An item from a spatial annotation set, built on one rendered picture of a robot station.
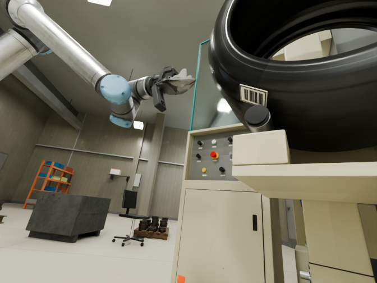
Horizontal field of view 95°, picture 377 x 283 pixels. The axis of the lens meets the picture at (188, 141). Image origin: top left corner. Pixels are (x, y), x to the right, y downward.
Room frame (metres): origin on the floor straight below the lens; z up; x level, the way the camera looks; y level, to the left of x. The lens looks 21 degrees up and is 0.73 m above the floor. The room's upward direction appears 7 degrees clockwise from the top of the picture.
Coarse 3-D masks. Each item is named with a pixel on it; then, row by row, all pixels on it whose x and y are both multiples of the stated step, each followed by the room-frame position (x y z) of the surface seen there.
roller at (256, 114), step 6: (252, 108) 0.28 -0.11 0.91; (258, 108) 0.27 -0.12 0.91; (264, 108) 0.27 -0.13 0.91; (246, 114) 0.29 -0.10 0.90; (252, 114) 0.28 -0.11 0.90; (258, 114) 0.27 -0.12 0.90; (264, 114) 0.27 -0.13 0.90; (246, 120) 0.29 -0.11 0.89; (252, 120) 0.28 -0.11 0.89; (258, 120) 0.27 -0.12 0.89; (264, 120) 0.27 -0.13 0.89; (270, 120) 0.28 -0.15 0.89; (252, 126) 0.29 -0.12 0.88; (258, 126) 0.28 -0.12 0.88; (264, 126) 0.28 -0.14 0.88; (270, 126) 0.30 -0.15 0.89; (252, 132) 0.32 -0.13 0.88; (258, 132) 0.30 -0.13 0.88
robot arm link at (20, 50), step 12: (0, 36) 0.54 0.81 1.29; (12, 36) 0.54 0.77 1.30; (24, 36) 0.56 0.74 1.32; (36, 36) 0.57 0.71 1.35; (0, 48) 0.55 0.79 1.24; (12, 48) 0.56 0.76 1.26; (24, 48) 0.58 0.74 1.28; (36, 48) 0.61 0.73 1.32; (48, 48) 0.64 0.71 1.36; (0, 60) 0.56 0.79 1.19; (12, 60) 0.59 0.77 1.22; (24, 60) 0.62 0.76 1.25; (0, 72) 0.59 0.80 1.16
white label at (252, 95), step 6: (240, 84) 0.28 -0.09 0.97; (240, 90) 0.30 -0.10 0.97; (246, 90) 0.29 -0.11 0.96; (252, 90) 0.28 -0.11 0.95; (258, 90) 0.27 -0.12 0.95; (264, 90) 0.26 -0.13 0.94; (246, 96) 0.30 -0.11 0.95; (252, 96) 0.29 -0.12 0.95; (258, 96) 0.28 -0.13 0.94; (264, 96) 0.27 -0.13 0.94; (252, 102) 0.30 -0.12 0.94; (258, 102) 0.29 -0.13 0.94; (264, 102) 0.28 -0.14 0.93
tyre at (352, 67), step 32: (256, 0) 0.36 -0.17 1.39; (288, 0) 0.37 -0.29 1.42; (320, 0) 0.36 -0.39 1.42; (352, 0) 0.33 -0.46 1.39; (224, 32) 0.31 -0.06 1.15; (256, 32) 0.46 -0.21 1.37; (288, 32) 0.45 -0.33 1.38; (224, 64) 0.31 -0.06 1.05; (256, 64) 0.27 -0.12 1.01; (288, 64) 0.23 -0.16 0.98; (320, 64) 0.21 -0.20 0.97; (352, 64) 0.19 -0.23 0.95; (224, 96) 0.37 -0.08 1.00; (288, 96) 0.25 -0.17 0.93; (320, 96) 0.23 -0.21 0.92; (352, 96) 0.21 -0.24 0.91; (288, 128) 0.32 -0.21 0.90; (320, 128) 0.28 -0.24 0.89; (352, 128) 0.27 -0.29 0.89
